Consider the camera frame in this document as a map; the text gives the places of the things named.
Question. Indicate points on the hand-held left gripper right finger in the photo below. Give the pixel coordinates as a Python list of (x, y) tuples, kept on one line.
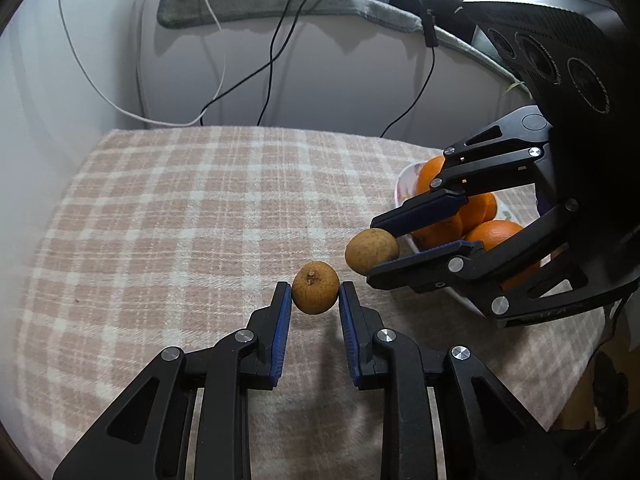
[(349, 340)]

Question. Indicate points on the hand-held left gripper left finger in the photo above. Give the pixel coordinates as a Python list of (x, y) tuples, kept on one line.
[(282, 335)]

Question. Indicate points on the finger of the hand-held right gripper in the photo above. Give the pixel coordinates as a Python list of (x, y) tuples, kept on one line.
[(430, 267), (425, 210)]

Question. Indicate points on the white floral plate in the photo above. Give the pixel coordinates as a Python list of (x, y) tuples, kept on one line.
[(406, 185)]

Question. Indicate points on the brown longan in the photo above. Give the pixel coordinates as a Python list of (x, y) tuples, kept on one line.
[(370, 252), (315, 290)]

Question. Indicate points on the green potted plant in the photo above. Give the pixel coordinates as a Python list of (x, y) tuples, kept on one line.
[(516, 88)]

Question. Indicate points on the pink checked blanket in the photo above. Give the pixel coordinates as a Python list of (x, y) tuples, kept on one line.
[(150, 235)]

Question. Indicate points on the black hanging connector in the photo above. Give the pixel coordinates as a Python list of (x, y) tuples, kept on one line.
[(430, 27)]

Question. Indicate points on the grey fuzzy mat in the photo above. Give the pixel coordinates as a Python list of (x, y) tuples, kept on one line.
[(300, 2)]

